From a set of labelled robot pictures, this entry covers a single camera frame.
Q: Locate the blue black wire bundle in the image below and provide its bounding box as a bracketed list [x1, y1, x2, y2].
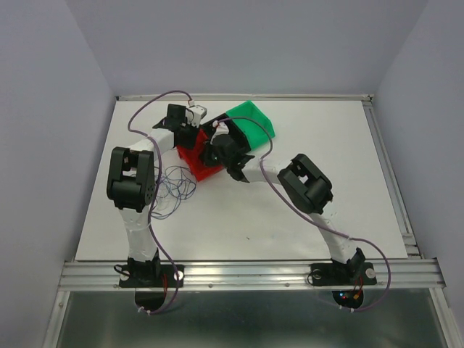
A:
[150, 165, 199, 220]

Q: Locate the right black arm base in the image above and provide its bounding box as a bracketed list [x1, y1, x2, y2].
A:
[306, 262, 377, 311]

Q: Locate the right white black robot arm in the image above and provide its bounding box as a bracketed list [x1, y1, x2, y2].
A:
[199, 134, 365, 283]

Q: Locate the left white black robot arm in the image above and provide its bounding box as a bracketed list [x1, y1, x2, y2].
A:
[107, 101, 207, 287]

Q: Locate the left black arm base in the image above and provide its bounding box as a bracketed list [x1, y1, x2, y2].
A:
[113, 259, 185, 315]

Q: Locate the red plastic bin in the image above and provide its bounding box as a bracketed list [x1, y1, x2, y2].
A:
[177, 130, 223, 181]

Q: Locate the black plastic bin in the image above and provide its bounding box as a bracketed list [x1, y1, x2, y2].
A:
[200, 113, 251, 153]

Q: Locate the green plastic bin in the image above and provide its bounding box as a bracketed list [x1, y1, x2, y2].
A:
[225, 101, 276, 150]

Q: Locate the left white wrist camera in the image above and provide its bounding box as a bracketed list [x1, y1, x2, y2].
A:
[186, 105, 207, 128]

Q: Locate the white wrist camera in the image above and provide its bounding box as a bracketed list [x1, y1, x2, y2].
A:
[186, 105, 207, 128]
[210, 120, 229, 142]

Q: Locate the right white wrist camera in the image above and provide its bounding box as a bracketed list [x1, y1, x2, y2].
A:
[210, 120, 229, 142]

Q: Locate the back aluminium rail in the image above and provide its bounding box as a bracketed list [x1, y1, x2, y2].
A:
[116, 93, 373, 102]

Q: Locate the aluminium rail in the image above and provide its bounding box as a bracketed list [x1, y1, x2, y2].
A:
[58, 259, 446, 291]
[362, 101, 423, 259]
[116, 93, 373, 102]

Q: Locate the right side aluminium rail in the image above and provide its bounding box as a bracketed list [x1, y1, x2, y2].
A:
[362, 101, 423, 259]

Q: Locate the front aluminium rail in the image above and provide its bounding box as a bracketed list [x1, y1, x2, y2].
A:
[58, 259, 446, 291]

